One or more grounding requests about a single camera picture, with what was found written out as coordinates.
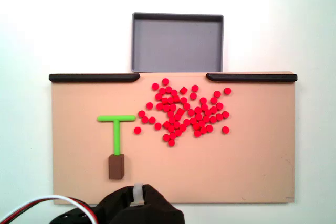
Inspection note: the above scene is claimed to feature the green T-tool with brown handle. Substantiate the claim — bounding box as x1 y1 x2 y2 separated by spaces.
96 114 137 180

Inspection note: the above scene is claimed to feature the black edge rail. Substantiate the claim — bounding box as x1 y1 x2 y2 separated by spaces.
48 73 141 83
205 73 298 82

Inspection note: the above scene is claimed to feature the grey rectangular plastic tray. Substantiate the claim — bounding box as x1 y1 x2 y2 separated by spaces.
131 12 225 73

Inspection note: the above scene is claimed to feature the white red black servo cable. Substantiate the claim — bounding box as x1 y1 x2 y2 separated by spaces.
0 195 98 224

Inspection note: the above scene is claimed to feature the beige rectangular work board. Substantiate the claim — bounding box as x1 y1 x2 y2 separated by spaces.
51 71 298 206

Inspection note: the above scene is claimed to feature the translucent white fingertip pad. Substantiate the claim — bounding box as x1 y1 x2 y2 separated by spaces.
132 182 145 206

